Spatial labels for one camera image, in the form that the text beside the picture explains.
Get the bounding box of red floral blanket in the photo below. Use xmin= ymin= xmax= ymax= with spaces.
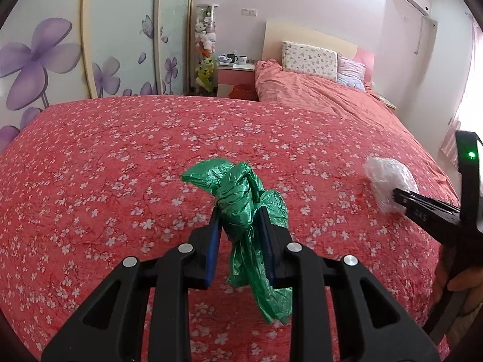
xmin=0 ymin=94 xmax=469 ymax=362

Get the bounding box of white floral pillow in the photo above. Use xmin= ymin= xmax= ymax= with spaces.
xmin=282 ymin=41 xmax=339 ymax=81

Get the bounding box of person's right hand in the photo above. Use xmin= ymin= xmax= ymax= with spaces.
xmin=432 ymin=247 xmax=483 ymax=316

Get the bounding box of wardrobe with purple flower doors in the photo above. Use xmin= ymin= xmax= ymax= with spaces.
xmin=0 ymin=0 xmax=195 ymax=155

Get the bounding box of pink striped pillow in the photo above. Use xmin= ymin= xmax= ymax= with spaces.
xmin=337 ymin=55 xmax=367 ymax=91

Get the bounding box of clear tube of plush toys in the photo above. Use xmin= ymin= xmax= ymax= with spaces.
xmin=194 ymin=4 xmax=219 ymax=97

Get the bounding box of clear plastic bag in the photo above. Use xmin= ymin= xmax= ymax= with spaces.
xmin=363 ymin=156 xmax=419 ymax=215

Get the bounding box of white pipe cover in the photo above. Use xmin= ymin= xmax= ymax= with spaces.
xmin=415 ymin=17 xmax=438 ymax=55

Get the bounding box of orange duvet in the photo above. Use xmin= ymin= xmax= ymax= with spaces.
xmin=254 ymin=59 xmax=401 ymax=129

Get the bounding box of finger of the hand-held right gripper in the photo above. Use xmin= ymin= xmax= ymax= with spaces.
xmin=392 ymin=188 xmax=463 ymax=235

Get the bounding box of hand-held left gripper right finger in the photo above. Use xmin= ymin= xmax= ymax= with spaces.
xmin=258 ymin=207 xmax=440 ymax=362

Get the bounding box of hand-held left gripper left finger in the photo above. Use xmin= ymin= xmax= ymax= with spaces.
xmin=41 ymin=207 xmax=221 ymax=362

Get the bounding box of dark green plastic bag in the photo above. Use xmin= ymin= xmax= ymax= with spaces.
xmin=182 ymin=159 xmax=293 ymax=325

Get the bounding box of small red bin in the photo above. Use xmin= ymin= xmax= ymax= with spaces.
xmin=229 ymin=85 xmax=259 ymax=101

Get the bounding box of white air conditioner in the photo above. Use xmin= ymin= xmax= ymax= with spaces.
xmin=392 ymin=0 xmax=431 ymax=17

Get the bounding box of beige and pink headboard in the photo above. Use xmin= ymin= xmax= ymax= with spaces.
xmin=264 ymin=21 xmax=375 ymax=84

